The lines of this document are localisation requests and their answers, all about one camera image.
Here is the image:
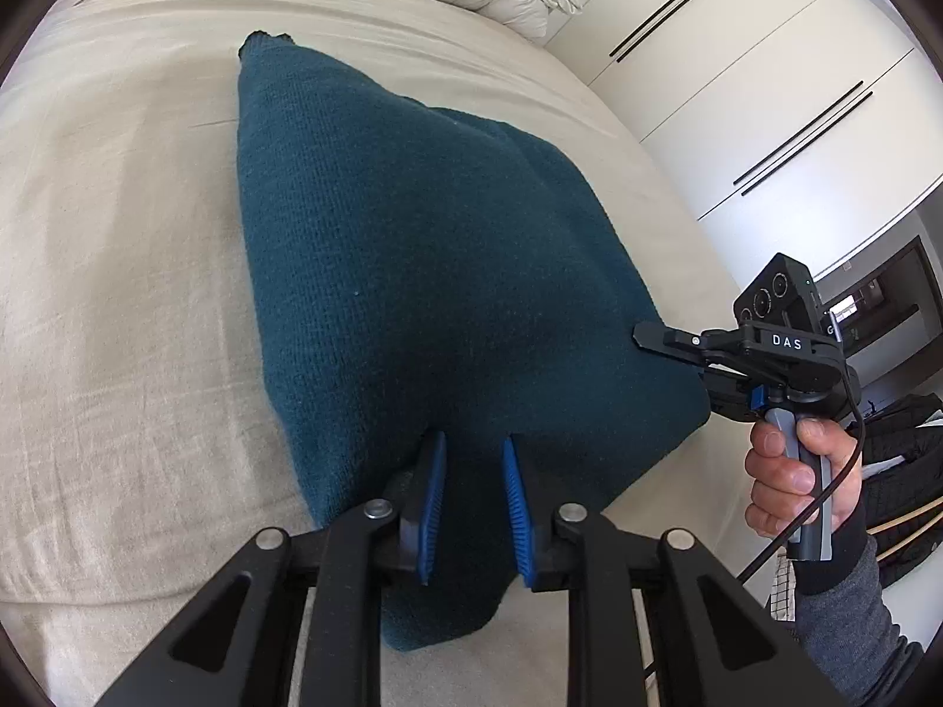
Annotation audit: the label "dark wall shelf niche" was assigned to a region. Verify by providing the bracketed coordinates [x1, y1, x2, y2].
[817, 233, 941, 386]

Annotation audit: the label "black backpack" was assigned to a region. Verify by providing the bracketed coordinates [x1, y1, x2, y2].
[862, 392, 941, 589]

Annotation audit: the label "beige bed sheet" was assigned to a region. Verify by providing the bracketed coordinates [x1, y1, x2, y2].
[2, 0, 738, 705]

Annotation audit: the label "wire basket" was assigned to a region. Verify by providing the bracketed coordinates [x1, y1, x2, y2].
[767, 554, 796, 626]

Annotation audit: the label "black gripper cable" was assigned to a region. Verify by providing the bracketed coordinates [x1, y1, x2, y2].
[639, 351, 868, 679]

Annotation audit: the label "dark teal knit sweater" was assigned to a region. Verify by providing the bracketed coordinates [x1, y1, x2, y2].
[236, 32, 710, 651]

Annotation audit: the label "person's right hand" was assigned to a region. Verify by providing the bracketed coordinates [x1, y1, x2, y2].
[745, 418, 857, 538]

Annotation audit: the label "right forearm grey sleeve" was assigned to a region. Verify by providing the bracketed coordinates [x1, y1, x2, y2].
[793, 506, 924, 705]

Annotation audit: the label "wooden sticks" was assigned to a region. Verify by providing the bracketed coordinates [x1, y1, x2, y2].
[868, 496, 943, 562]

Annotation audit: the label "white wardrobe with black handles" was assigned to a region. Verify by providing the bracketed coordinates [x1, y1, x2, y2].
[546, 0, 941, 283]

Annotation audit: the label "black camera box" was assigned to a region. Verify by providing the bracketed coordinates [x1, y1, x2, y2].
[734, 252, 842, 342]

